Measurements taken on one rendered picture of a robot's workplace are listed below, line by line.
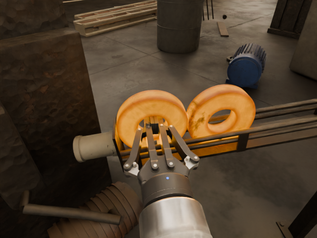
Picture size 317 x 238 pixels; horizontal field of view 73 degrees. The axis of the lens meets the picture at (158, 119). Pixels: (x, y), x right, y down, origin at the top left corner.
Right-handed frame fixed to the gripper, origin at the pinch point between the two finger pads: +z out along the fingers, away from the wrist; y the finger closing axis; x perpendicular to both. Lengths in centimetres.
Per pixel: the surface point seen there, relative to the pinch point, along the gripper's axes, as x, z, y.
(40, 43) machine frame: 12.3, 12.8, -22.1
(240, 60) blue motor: -50, 125, 90
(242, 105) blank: 2.5, -1.3, 18.9
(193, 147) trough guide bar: -6.6, -3.7, 8.6
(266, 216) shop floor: -74, 6, 56
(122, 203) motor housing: -20.5, -7.1, -8.5
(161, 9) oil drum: -35, 242, 39
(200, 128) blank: -2.8, -1.6, 10.5
